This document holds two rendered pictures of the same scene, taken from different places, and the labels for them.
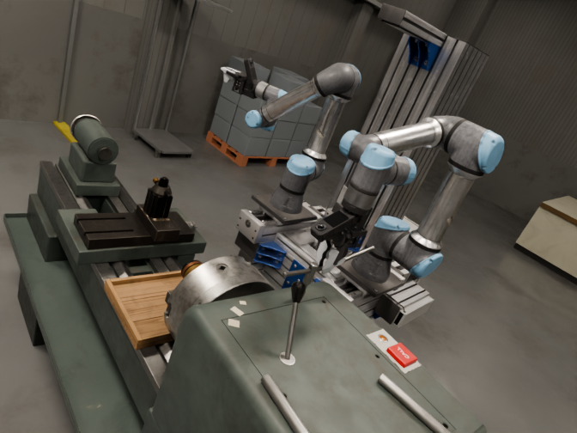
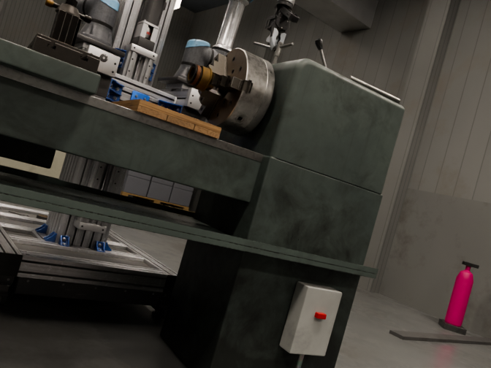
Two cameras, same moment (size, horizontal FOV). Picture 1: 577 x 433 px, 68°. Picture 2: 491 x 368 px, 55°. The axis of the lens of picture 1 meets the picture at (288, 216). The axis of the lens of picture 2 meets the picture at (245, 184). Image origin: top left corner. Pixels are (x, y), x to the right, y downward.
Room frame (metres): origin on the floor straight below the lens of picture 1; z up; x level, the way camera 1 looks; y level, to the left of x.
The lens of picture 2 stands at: (0.36, 1.80, 0.71)
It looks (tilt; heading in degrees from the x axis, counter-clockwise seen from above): 1 degrees up; 287
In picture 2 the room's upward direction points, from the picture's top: 16 degrees clockwise
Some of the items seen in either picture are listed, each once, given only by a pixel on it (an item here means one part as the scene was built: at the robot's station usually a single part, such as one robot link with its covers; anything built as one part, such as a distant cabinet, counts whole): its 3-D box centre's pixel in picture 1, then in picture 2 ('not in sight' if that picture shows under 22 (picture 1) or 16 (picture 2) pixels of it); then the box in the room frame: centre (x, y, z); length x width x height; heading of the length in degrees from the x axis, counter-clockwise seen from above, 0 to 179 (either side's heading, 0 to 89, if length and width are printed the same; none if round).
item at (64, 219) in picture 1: (134, 232); (34, 73); (1.53, 0.58, 0.90); 0.53 x 0.30 x 0.06; 138
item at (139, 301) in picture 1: (170, 303); (162, 119); (1.21, 0.27, 0.89); 0.36 x 0.30 x 0.04; 138
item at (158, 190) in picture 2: not in sight; (154, 169); (4.63, -6.11, 0.67); 1.35 x 0.91 x 1.34; 55
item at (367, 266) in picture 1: (374, 259); (189, 74); (1.49, -0.37, 1.21); 0.15 x 0.15 x 0.10
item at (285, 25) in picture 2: (348, 223); (280, 18); (1.03, -0.15, 1.49); 0.09 x 0.08 x 0.12; 138
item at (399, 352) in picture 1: (401, 356); not in sight; (0.91, -0.40, 1.26); 0.06 x 0.06 x 0.02; 48
